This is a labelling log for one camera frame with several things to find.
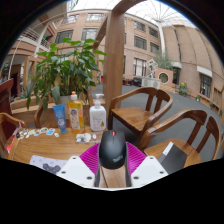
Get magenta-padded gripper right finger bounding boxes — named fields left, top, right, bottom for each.
left=124, top=142, right=169, bottom=188

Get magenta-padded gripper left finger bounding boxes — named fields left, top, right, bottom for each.
left=56, top=143, right=101, bottom=188

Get black computer mouse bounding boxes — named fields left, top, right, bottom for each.
left=98, top=129, right=128, bottom=170

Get bear print mouse pad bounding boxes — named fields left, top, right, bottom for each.
left=29, top=154, right=69, bottom=175

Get black flat box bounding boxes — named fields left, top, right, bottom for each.
left=157, top=141, right=189, bottom=175

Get clear plastic packet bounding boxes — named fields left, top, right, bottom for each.
left=75, top=132, right=98, bottom=144

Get blue squeeze tube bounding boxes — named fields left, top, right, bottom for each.
left=52, top=104, right=68, bottom=135

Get scattered small stickers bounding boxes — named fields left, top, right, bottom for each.
left=14, top=126, right=61, bottom=140

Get yellow dish soap bottle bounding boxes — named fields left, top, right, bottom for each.
left=67, top=91, right=86, bottom=134

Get wooden armchair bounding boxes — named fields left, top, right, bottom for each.
left=138, top=109, right=222, bottom=168
left=0, top=112, right=28, bottom=158
left=33, top=87, right=95, bottom=129
left=107, top=87, right=174, bottom=141

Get white pump bottle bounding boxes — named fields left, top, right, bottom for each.
left=89, top=93, right=107, bottom=133

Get large green potted plant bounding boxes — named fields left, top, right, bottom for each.
left=25, top=37, right=108, bottom=113

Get dark red wooden lectern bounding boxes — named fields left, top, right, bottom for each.
left=0, top=78, right=16, bottom=116

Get wooden pillar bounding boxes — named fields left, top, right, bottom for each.
left=91, top=0, right=134, bottom=114

